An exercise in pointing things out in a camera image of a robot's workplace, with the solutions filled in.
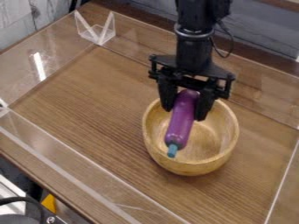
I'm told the clear acrylic tray wall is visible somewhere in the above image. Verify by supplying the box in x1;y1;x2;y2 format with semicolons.
0;99;189;224

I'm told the yellow black equipment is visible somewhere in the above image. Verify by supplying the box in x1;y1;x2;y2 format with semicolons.
25;192;82;224

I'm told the clear acrylic corner bracket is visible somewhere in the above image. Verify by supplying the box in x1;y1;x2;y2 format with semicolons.
73;11;116;46

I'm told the purple toy eggplant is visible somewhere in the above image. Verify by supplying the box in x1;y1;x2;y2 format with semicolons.
164;89;198;158

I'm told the black cable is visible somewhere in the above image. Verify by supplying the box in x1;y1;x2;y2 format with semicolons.
209;20;236;59

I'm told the brown wooden bowl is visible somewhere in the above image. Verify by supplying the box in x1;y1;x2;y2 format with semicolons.
141;99;238;176

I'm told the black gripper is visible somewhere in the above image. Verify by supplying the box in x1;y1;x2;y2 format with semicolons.
149;29;234;122

